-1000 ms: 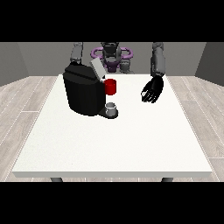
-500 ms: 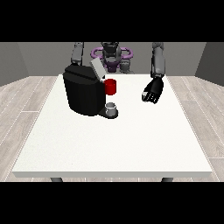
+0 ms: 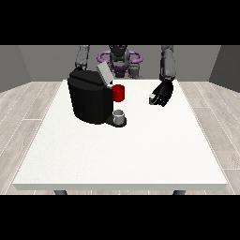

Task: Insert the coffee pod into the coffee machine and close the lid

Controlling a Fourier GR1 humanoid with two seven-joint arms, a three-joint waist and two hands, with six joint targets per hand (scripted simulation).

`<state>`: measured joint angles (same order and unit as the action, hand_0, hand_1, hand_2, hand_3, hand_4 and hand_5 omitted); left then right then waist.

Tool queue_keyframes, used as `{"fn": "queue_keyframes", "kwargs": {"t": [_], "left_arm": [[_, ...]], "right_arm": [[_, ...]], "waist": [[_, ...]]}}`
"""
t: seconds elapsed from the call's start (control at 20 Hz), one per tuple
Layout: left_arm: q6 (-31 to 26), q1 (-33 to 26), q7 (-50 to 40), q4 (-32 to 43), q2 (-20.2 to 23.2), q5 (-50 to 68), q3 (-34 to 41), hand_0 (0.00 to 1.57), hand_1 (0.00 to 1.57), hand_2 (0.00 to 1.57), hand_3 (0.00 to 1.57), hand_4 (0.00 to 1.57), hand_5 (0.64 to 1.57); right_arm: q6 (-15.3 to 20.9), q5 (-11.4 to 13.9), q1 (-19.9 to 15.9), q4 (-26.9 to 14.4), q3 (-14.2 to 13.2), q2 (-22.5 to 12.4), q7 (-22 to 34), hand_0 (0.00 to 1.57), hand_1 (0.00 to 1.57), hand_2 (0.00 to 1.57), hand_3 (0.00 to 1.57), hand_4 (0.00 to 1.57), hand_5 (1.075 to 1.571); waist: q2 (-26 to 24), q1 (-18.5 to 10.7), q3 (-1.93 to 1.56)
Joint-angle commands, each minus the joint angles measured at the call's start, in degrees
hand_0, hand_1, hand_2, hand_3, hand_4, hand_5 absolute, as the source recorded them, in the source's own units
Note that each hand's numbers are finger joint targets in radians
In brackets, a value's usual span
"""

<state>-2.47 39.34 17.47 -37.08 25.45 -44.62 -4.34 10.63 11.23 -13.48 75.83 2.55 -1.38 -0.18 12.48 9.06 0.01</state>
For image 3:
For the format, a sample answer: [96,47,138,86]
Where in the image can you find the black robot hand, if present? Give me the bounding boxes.
[148,80,174,108]

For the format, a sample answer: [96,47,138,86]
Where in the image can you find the red pod holder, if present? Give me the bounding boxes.
[112,83,126,103]

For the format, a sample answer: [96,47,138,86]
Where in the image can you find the pale grey machine lid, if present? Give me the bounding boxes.
[96,61,113,85]

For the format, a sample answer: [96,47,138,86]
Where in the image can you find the black coffee machine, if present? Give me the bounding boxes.
[67,68,128,128]

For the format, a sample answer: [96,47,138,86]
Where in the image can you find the small grey cup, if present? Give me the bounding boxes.
[112,109,127,125]

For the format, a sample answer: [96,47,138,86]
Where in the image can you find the grey robot trunk purple rings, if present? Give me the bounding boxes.
[97,45,145,81]

